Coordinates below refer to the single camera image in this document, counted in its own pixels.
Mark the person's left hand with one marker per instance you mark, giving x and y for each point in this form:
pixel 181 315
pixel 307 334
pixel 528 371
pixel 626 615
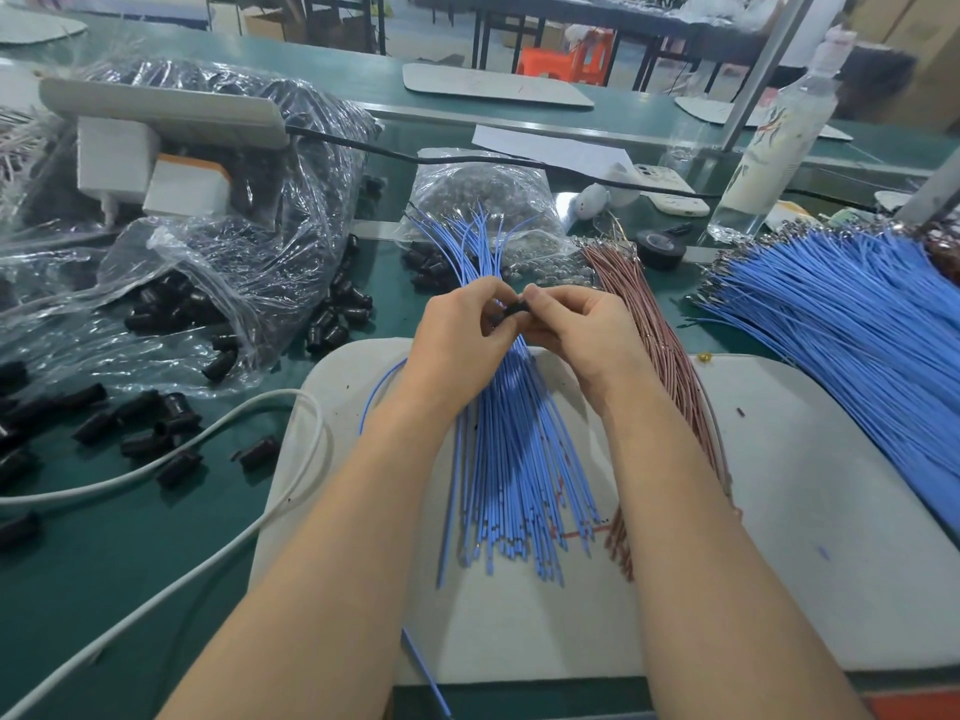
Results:
pixel 453 349

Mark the person's right hand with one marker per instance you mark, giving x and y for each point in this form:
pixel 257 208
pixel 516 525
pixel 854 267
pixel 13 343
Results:
pixel 593 345

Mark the black connector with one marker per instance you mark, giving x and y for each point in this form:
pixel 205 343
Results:
pixel 515 307

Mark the pile of black plastic caps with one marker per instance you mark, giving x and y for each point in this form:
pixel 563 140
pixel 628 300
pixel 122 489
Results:
pixel 135 420

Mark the person's right forearm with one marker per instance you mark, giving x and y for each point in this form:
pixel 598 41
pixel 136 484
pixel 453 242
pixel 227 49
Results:
pixel 735 585

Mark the person's left forearm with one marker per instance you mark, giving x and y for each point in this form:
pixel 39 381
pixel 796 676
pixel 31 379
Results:
pixel 308 592

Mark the black tape roll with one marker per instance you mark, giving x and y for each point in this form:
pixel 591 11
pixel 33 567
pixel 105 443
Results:
pixel 660 249

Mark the white computer mouse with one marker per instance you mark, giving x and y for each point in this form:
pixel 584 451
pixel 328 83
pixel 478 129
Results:
pixel 588 202

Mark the small clear plastic bag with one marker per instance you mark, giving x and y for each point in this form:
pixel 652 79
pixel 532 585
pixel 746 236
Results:
pixel 477 190

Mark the white flat device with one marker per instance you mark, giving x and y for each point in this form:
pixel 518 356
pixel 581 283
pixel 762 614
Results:
pixel 663 187

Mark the white paper sheet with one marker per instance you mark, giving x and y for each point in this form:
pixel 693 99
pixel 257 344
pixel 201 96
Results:
pixel 548 148

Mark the large clear plastic bag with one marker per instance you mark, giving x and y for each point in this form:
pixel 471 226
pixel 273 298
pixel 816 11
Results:
pixel 293 205

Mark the white flat tray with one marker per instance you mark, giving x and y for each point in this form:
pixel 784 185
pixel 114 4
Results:
pixel 39 25
pixel 498 85
pixel 705 112

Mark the white spray bottle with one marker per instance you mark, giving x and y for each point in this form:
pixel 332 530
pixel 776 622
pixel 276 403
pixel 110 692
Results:
pixel 776 150

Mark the orange plastic stool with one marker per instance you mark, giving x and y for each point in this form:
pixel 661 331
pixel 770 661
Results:
pixel 566 57

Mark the white work board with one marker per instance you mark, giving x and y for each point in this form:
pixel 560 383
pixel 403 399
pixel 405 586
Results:
pixel 840 502

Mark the white orange charger adapter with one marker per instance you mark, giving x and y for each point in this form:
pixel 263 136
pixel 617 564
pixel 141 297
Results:
pixel 186 187

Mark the white power strip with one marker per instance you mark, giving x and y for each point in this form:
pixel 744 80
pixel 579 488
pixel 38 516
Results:
pixel 162 109

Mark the cardboard boxes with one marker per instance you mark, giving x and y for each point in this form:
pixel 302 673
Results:
pixel 911 37

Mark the blue table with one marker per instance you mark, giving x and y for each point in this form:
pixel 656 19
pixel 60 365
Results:
pixel 128 4

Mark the orange plastic crate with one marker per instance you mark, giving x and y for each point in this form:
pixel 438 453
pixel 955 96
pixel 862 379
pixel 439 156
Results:
pixel 915 706

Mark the slanted metal frame post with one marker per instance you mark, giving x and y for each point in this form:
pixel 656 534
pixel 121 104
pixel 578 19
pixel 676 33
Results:
pixel 770 64

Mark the long black-frame table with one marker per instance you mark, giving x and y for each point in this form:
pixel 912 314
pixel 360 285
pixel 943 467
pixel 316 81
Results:
pixel 600 4

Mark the short metal frame post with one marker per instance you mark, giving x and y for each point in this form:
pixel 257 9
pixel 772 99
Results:
pixel 930 190

